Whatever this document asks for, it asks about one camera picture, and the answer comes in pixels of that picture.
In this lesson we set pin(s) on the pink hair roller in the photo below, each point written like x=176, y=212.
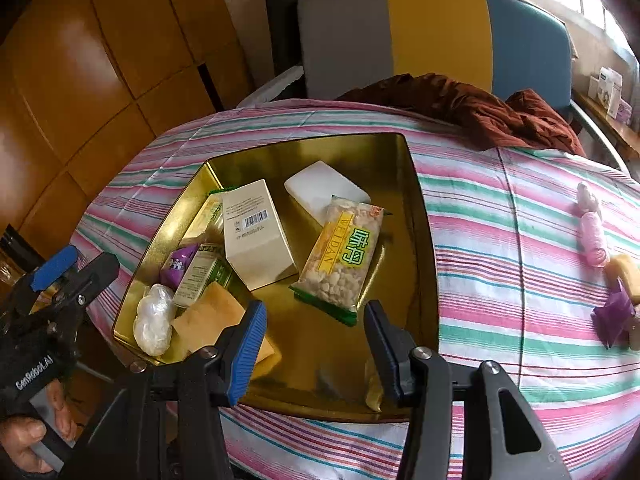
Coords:
x=595, y=240

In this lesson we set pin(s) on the window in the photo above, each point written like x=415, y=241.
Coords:
x=590, y=5

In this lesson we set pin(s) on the person's left hand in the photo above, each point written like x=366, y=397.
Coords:
x=20, y=440

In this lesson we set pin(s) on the beige cardboard box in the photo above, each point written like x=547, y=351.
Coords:
x=255, y=240

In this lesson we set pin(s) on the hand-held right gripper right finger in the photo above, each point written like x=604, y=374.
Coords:
x=382, y=355

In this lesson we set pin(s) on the wooden side table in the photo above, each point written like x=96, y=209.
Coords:
x=610, y=125

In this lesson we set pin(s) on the white tissue box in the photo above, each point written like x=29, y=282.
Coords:
x=605, y=87

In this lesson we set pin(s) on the purple snack packet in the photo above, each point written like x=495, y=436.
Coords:
x=615, y=310
x=177, y=265

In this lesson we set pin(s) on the brown blanket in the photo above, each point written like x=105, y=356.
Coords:
x=475, y=110

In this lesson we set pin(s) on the white plastic bag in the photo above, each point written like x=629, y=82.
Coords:
x=152, y=320

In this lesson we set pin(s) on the pale yellow sponge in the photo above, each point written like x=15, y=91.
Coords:
x=625, y=272

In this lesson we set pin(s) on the green-edged peanut packet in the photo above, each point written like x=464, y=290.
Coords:
x=340, y=255

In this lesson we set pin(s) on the white soap block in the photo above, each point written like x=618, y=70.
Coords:
x=320, y=185

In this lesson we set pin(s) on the gold metal tray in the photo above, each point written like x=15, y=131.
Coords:
x=395, y=240

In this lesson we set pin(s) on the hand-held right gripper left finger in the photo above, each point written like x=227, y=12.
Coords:
x=247, y=350

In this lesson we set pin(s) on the purple tissue box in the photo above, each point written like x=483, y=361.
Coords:
x=624, y=112

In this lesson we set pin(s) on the white bed side rail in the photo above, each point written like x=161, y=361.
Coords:
x=600, y=135
x=270, y=85

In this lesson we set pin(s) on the wooden wardrobe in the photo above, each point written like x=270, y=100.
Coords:
x=100, y=85

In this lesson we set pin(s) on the green white small packet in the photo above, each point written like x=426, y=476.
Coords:
x=200, y=275

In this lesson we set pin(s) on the black upright post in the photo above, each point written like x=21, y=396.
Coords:
x=282, y=35

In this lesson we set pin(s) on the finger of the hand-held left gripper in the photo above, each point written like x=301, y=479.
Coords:
x=50, y=266
x=92, y=275

